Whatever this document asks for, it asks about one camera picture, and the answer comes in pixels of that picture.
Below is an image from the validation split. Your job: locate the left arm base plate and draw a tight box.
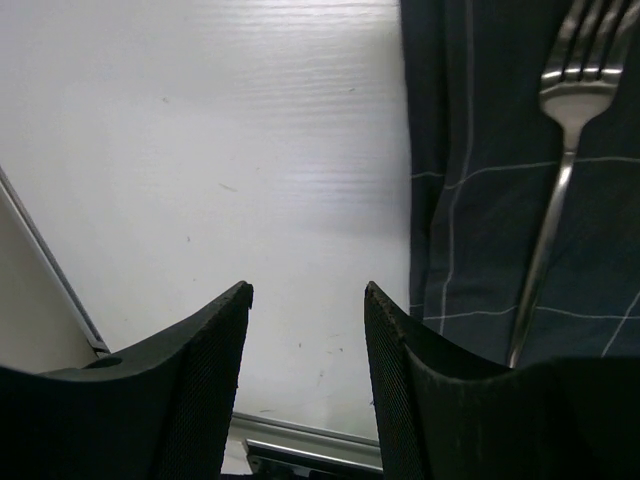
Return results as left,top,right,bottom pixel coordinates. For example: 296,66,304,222
244,440,384,480

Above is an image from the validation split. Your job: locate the dark grey checked cloth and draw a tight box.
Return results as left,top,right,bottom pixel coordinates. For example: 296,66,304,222
400,1,639,365

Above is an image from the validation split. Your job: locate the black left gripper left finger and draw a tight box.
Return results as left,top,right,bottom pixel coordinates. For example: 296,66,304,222
1,282,252,479

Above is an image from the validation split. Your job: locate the silver metal fork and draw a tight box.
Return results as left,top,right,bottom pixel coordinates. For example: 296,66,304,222
507,0,639,368

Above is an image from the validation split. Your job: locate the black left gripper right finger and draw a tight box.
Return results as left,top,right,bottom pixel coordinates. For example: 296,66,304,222
364,283,639,479

